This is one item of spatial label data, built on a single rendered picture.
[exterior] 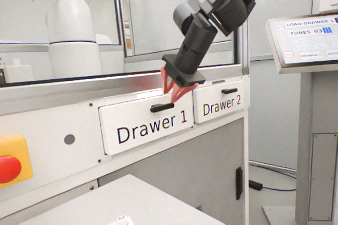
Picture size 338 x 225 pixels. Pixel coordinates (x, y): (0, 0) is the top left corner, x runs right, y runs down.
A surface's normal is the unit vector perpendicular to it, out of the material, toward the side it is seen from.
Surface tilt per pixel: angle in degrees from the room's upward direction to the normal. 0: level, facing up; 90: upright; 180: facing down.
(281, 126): 90
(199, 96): 90
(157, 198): 0
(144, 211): 0
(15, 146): 90
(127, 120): 90
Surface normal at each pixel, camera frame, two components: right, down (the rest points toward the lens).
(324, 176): -0.11, 0.21
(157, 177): 0.69, 0.09
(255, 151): -0.63, 0.21
